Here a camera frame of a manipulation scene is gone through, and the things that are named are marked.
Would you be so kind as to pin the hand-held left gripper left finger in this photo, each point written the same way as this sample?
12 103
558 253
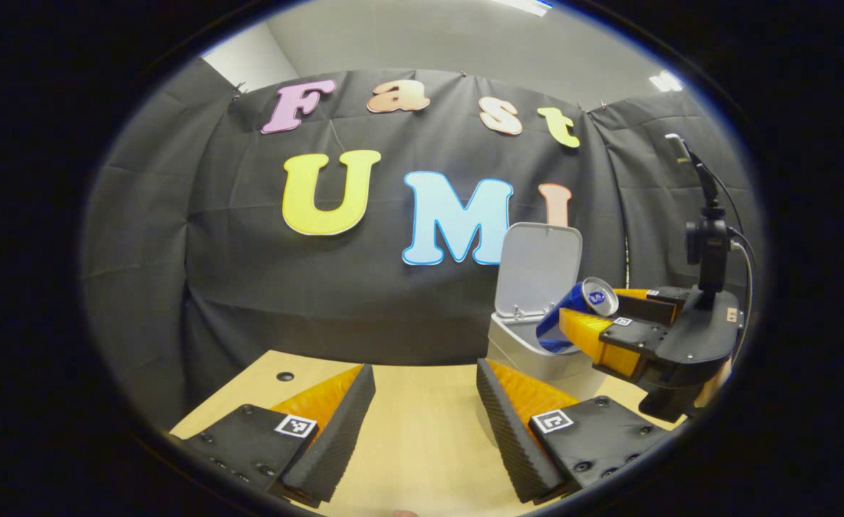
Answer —
339 431

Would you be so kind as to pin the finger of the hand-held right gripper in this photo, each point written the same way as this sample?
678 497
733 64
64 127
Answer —
651 305
608 345

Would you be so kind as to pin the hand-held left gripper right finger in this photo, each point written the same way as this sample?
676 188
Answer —
511 431

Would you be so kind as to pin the blue pop can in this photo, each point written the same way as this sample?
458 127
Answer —
572 309

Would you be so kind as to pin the white desktop garbage bin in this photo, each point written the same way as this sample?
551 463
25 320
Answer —
536 266

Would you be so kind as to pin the light wooden desktop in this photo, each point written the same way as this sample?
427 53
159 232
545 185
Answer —
429 431

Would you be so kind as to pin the small ceiling light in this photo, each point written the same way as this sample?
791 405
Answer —
666 81

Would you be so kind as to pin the black backdrop cloth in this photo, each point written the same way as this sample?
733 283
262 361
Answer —
177 251

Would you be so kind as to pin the long ceiling light panel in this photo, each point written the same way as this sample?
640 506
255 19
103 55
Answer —
526 6

